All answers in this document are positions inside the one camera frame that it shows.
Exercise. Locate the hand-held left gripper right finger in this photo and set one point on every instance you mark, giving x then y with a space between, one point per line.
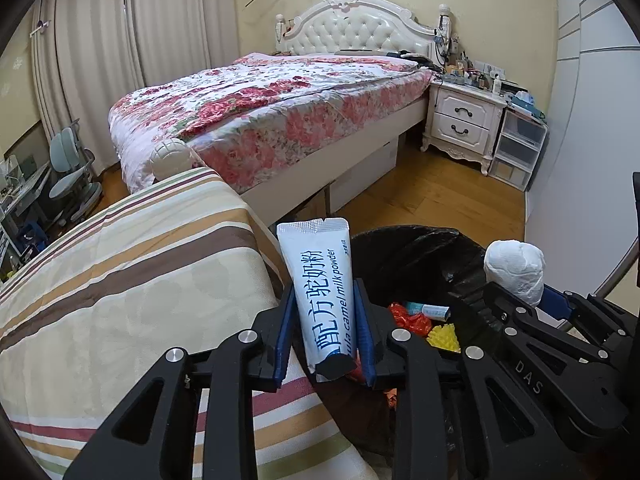
365 340

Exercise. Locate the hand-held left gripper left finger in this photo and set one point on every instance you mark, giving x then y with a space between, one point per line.
284 340

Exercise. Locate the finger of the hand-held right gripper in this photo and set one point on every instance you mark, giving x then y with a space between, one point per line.
556 302
530 330

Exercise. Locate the red foam net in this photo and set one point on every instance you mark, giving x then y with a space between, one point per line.
410 320

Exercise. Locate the white tissue ball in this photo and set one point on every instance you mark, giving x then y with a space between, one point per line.
515 267

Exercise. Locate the light blue tube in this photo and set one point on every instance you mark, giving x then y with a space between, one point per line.
320 280

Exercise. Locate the teal and white sachet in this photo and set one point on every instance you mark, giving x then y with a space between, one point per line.
432 311

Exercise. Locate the yellow foam net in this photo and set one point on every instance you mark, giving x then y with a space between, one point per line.
442 338

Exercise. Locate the black waste bin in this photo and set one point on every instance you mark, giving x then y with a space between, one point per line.
425 260

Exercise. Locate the brown cardboard box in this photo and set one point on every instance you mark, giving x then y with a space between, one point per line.
310 207

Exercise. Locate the clear plastic drawer unit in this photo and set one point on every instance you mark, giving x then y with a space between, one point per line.
520 145

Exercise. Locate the white storage box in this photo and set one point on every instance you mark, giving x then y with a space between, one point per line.
365 175

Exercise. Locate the striped table cloth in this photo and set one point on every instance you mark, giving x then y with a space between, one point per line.
125 285

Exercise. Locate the grey wardrobe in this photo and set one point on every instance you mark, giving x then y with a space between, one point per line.
590 110

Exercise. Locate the teal box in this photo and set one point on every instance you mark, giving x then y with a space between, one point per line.
525 102

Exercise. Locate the white nightstand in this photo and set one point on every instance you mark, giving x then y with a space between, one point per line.
462 115

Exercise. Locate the floral quilt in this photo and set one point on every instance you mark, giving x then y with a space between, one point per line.
260 110

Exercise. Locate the clutter of small bottles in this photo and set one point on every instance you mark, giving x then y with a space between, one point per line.
475 72

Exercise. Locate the grey desk chair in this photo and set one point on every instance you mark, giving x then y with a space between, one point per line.
67 145

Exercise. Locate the white desk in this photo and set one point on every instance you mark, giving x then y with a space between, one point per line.
30 190

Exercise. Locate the beige curtain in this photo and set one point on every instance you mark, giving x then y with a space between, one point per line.
185 15
85 60

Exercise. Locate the white bed frame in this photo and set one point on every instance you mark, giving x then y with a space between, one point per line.
350 25

